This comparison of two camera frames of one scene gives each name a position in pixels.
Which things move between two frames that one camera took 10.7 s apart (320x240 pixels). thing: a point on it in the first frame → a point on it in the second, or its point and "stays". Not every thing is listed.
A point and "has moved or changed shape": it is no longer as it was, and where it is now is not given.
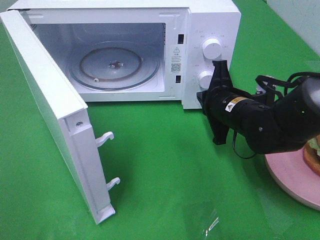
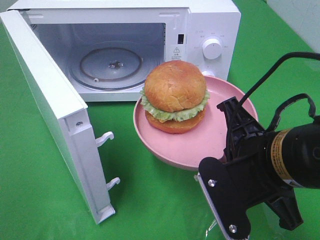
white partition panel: [303, 16] stays
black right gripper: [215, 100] → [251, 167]
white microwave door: [67, 115] stays
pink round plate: [290, 169] has moved or changed shape
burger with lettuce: [311, 154] has moved or changed shape
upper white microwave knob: [212, 48] stays
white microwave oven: [138, 50] stays
